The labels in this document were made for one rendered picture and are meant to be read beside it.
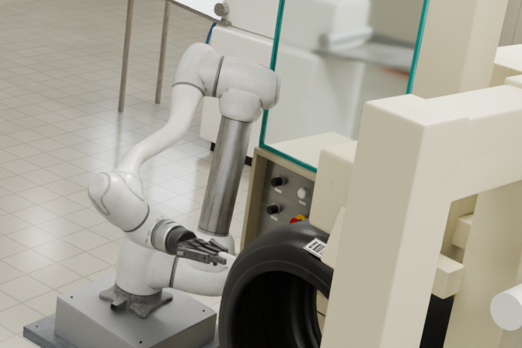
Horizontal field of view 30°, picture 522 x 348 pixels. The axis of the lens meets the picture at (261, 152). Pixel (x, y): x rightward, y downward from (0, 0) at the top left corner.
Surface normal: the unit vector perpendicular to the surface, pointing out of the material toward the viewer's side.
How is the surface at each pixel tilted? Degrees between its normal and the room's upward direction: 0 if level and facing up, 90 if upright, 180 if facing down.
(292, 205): 90
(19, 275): 0
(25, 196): 0
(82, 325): 90
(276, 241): 49
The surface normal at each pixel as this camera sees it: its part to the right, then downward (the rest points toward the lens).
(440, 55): -0.71, 0.15
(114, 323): 0.21, -0.91
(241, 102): -0.04, 0.29
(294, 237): -0.52, -0.63
